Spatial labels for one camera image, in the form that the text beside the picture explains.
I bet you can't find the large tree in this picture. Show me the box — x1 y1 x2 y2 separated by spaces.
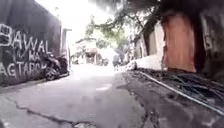
75 0 161 61

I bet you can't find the grey concrete road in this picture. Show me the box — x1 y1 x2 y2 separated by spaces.
0 63 224 128

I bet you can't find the motorcycle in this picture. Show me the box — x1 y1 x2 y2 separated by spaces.
43 52 70 82

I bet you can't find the pile of debris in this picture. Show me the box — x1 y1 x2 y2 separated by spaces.
136 68 224 113

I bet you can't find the dark wall with white graffiti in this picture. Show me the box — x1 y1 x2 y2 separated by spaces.
0 0 64 87

